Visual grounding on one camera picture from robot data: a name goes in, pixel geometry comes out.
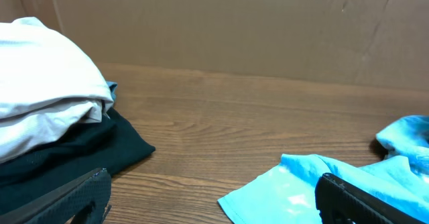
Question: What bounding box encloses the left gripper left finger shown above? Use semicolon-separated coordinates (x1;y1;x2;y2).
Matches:
1;168;111;224

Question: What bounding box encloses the blue folded garment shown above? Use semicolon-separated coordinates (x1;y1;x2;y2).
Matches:
107;81;118;101

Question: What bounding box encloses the black folded garment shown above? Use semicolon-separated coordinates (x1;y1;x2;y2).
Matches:
1;109;155;214

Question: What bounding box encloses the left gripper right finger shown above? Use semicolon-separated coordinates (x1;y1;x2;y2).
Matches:
315;173;423;224

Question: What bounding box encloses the light blue printed t-shirt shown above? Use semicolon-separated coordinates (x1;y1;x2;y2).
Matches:
218;115;428;223

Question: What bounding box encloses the beige folded garment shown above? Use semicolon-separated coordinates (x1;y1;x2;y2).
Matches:
1;17;115;162

